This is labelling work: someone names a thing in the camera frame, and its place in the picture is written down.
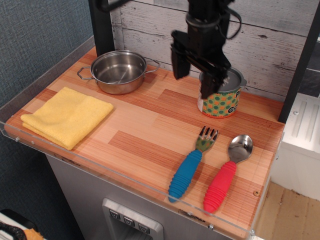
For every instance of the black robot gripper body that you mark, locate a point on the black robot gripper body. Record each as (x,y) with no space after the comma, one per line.
(203,42)

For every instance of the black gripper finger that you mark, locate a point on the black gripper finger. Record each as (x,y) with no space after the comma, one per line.
(210,83)
(180,65)

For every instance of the patterned tin can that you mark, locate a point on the patterned tin can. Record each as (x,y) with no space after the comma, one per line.
(225,102)

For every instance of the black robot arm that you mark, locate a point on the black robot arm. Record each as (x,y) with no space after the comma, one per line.
(209,8)

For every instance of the stainless steel pot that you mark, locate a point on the stainless steel pot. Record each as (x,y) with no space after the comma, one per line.
(119,72)

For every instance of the white ribbed box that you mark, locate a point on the white ribbed box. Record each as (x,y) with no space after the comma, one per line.
(297,163)

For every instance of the yellow folded cloth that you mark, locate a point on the yellow folded cloth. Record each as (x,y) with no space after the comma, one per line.
(67,117)

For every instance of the silver button panel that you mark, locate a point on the silver button panel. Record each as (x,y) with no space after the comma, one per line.
(126,224)

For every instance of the grey toy kitchen cabinet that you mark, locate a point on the grey toy kitchen cabinet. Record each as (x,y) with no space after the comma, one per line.
(85,192)

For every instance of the clear acrylic table guard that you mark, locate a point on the clear acrylic table guard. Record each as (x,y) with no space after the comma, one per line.
(141,143)

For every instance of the black object bottom left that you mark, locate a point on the black object bottom left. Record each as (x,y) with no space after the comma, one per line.
(14,226)

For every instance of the red handled spoon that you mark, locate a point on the red handled spoon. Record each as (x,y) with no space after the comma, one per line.
(239,150)

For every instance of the blue handled fork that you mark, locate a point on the blue handled fork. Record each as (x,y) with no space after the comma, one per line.
(185,173)

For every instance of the black vertical post right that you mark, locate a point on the black vertical post right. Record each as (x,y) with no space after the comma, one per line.
(301,67)

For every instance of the black vertical post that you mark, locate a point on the black vertical post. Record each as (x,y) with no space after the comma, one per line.
(102,26)
(301,67)

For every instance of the black vertical post left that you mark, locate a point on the black vertical post left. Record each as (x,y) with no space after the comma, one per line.
(102,26)

